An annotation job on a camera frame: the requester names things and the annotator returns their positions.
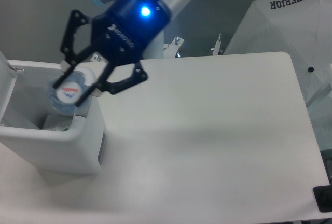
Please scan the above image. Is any crushed clear plastic bottle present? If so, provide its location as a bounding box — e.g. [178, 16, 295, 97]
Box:
[46, 71, 91, 117]

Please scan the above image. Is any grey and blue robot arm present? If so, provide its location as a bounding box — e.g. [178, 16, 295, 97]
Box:
[51, 0, 190, 107]

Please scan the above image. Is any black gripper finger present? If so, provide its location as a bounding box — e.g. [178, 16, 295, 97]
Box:
[75, 62, 148, 107]
[52, 10, 96, 89]

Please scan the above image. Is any white umbrella with navy lettering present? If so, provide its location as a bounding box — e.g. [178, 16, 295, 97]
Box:
[225, 0, 331, 102]

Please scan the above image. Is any white plastic trash can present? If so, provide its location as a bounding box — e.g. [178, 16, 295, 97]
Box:
[1, 57, 105, 174]

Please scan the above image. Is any white plastic wrapper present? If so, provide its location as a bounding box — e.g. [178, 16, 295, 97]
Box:
[42, 114, 73, 131]

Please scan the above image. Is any white metal base frame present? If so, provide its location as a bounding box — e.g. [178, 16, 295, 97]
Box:
[88, 33, 224, 64]

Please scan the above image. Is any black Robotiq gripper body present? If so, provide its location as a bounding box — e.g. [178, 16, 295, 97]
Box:
[90, 0, 172, 72]

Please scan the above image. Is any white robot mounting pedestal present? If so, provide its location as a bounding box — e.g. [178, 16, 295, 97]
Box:
[143, 31, 164, 60]

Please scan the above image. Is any black device at table edge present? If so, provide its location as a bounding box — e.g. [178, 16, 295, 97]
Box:
[313, 185, 331, 213]

